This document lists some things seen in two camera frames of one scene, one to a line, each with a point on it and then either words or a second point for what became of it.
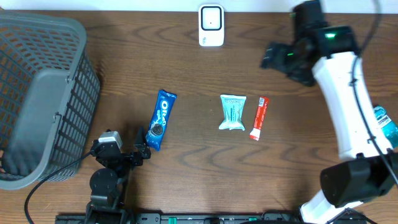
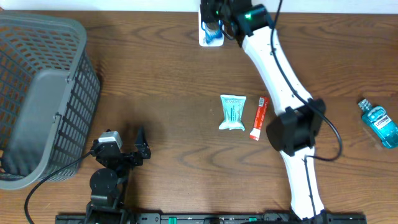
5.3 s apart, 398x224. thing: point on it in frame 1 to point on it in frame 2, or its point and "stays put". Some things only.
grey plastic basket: [50, 98] stays put
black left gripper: [143, 152] stays put
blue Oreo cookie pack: [159, 119] to [211, 33]
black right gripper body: [285, 60] to [215, 10]
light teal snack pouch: [232, 106] stays put
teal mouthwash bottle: [389, 126] stays put
